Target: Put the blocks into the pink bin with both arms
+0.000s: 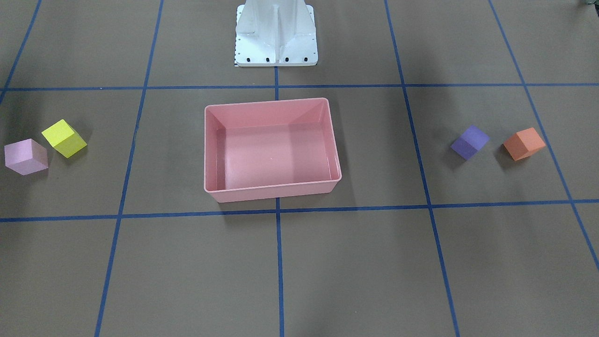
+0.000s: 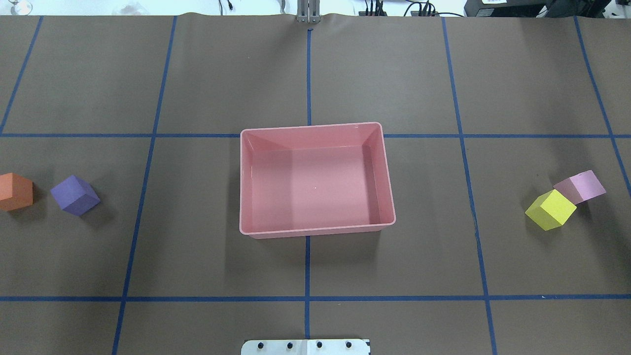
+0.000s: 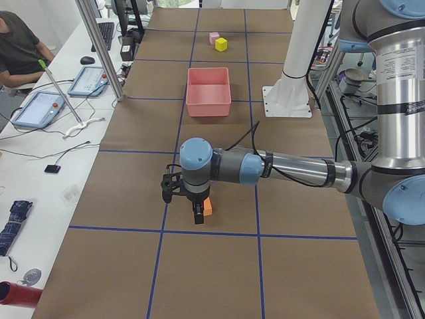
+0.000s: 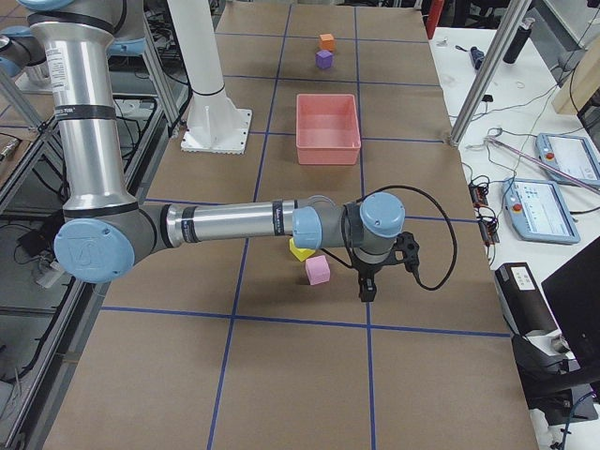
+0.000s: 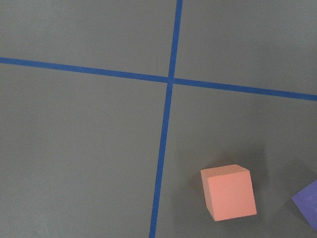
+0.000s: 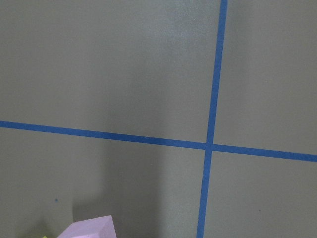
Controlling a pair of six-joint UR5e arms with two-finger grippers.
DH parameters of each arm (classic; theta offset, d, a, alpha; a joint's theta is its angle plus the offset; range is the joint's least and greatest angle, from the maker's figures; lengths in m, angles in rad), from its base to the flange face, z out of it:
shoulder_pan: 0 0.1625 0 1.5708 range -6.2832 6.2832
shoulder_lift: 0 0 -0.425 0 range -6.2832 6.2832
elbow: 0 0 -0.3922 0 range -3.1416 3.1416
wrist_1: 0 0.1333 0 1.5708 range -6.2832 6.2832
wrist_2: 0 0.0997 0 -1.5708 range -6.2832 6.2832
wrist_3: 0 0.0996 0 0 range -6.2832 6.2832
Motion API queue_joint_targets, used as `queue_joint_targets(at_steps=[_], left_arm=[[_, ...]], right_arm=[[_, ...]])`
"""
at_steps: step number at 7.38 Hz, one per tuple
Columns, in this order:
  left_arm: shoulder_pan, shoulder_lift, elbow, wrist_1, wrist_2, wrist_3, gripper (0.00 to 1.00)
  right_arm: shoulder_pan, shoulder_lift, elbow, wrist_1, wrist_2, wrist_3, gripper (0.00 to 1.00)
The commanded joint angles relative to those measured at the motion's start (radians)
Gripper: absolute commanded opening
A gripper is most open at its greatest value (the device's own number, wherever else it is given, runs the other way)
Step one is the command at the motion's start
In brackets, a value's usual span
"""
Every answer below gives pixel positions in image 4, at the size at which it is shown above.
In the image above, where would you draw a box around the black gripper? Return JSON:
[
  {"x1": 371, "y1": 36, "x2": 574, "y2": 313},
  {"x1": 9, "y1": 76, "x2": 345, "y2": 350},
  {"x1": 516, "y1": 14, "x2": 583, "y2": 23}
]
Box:
[{"x1": 352, "y1": 247, "x2": 404, "y2": 301}]

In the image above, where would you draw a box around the pink foam block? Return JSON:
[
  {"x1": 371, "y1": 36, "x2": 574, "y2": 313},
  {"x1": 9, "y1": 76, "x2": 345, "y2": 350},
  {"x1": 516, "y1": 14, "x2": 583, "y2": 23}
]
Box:
[{"x1": 305, "y1": 255, "x2": 331, "y2": 286}]

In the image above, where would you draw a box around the yellow foam block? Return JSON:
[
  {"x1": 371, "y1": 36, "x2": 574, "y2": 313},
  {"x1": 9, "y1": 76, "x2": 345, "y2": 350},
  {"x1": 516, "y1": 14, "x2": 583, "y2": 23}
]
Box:
[{"x1": 289, "y1": 238, "x2": 316, "y2": 262}]

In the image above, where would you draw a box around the purple foam block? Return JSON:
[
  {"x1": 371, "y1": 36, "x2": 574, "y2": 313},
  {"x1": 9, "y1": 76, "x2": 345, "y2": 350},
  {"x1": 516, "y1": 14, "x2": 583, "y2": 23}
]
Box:
[{"x1": 315, "y1": 50, "x2": 334, "y2": 70}]

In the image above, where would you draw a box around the orange foam block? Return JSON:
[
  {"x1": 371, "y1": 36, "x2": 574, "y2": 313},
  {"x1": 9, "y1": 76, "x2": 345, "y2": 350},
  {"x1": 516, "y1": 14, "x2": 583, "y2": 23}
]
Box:
[{"x1": 319, "y1": 33, "x2": 337, "y2": 53}]

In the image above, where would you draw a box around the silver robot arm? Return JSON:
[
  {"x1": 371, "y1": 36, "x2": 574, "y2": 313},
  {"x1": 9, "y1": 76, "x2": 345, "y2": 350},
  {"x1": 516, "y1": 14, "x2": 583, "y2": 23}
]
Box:
[
  {"x1": 26, "y1": 1, "x2": 418, "y2": 302},
  {"x1": 1, "y1": 25, "x2": 50, "y2": 85}
]

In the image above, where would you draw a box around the pink plastic bin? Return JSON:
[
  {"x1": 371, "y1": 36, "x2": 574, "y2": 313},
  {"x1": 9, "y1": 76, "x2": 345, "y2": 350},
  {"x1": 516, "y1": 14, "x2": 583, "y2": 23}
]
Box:
[{"x1": 295, "y1": 94, "x2": 362, "y2": 165}]

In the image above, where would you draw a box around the black label printer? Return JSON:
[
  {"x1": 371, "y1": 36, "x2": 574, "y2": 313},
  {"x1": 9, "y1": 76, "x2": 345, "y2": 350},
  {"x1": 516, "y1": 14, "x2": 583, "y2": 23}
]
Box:
[{"x1": 494, "y1": 262, "x2": 559, "y2": 346}]

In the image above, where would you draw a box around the near teach pendant tablet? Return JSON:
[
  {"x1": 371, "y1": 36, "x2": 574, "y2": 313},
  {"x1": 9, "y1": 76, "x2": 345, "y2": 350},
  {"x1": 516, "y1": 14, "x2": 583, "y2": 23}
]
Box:
[{"x1": 502, "y1": 177, "x2": 580, "y2": 245}]

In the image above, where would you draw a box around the teach pendant tablet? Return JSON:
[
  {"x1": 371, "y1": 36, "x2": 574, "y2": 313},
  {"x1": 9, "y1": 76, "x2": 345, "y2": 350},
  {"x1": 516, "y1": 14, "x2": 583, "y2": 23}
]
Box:
[
  {"x1": 502, "y1": 177, "x2": 580, "y2": 245},
  {"x1": 535, "y1": 133, "x2": 599, "y2": 188}
]

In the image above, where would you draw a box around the black monitor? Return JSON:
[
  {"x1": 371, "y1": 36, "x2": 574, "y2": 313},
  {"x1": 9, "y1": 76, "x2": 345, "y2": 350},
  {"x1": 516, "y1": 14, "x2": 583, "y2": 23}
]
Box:
[{"x1": 542, "y1": 238, "x2": 599, "y2": 367}]

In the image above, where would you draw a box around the far teach pendant tablet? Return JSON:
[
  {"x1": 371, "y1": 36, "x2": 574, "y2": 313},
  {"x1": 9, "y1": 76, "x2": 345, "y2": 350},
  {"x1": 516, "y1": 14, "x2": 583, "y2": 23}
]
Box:
[{"x1": 535, "y1": 133, "x2": 599, "y2": 188}]

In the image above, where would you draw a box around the black water bottle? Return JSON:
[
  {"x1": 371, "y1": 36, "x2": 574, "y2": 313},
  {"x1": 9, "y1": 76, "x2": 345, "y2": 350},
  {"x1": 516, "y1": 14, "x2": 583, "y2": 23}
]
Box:
[{"x1": 502, "y1": 17, "x2": 535, "y2": 64}]

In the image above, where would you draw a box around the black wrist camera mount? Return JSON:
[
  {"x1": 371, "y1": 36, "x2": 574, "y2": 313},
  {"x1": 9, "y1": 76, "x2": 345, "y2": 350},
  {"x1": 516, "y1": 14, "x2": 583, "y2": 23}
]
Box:
[{"x1": 395, "y1": 232, "x2": 420, "y2": 278}]

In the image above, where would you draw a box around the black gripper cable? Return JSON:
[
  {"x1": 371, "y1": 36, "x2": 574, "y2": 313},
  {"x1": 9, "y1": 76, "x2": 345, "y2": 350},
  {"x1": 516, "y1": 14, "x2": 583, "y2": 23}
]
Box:
[{"x1": 327, "y1": 186, "x2": 458, "y2": 291}]

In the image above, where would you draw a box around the white camera mast pedestal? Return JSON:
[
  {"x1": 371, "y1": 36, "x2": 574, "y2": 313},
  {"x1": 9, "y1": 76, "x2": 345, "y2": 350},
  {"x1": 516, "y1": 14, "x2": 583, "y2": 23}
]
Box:
[{"x1": 168, "y1": 0, "x2": 252, "y2": 155}]

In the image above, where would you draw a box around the aluminium frame post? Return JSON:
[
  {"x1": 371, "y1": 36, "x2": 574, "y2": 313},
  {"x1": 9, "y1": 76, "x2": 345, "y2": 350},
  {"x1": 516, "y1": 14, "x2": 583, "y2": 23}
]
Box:
[{"x1": 448, "y1": 0, "x2": 531, "y2": 147}]

